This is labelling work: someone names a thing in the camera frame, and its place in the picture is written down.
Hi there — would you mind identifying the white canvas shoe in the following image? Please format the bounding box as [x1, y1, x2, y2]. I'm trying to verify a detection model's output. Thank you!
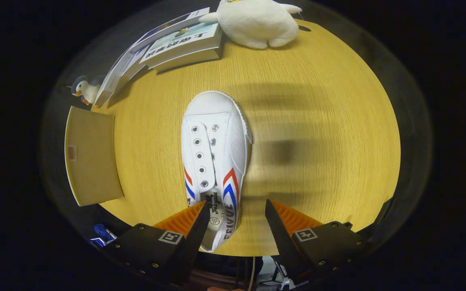
[181, 91, 254, 253]

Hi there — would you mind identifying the blue night photo book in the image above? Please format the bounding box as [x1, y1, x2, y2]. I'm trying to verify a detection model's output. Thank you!
[128, 7, 210, 53]

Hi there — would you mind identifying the blue cloth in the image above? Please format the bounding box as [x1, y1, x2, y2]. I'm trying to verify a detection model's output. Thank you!
[93, 224, 116, 247]

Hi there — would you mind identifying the pale lake cover book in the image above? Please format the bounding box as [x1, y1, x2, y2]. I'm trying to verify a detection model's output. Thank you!
[139, 22, 223, 73]

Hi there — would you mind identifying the white portrait cover book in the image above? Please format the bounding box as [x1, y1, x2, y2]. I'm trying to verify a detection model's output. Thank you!
[94, 44, 149, 109]

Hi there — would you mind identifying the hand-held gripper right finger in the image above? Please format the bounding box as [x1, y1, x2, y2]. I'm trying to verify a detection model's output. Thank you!
[265, 199, 373, 283]

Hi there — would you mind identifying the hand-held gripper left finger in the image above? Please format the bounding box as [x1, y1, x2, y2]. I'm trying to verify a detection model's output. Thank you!
[108, 201, 211, 285]

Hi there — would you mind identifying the beige fabric storage box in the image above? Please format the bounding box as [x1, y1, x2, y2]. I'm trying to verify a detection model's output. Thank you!
[64, 106, 125, 207]

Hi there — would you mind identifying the white duck plush toy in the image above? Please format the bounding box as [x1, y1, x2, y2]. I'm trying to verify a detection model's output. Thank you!
[199, 0, 303, 50]

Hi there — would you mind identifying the grey penguin plush toy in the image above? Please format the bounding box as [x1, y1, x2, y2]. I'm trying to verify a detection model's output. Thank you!
[70, 75, 102, 106]

